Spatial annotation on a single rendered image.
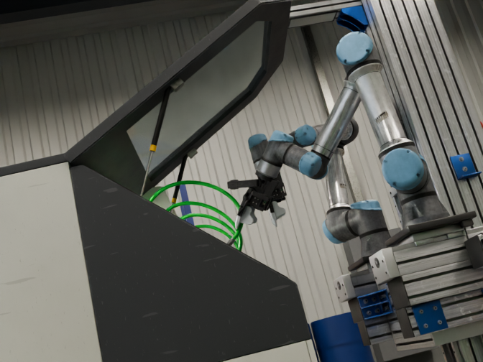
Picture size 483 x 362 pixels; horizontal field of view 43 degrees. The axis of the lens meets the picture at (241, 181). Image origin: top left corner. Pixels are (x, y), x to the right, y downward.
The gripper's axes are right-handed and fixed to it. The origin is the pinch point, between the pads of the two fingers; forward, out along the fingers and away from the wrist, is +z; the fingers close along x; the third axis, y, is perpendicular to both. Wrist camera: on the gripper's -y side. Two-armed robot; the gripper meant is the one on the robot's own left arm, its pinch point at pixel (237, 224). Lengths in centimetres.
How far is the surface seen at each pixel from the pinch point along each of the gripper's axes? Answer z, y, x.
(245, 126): 19, -221, 689
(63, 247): 19, -33, -46
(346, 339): 165, 49, 458
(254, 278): 4.4, 19.1, -32.3
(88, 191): 3, -36, -40
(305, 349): 15, 41, -34
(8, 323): 42, -35, -57
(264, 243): 156, -111, 645
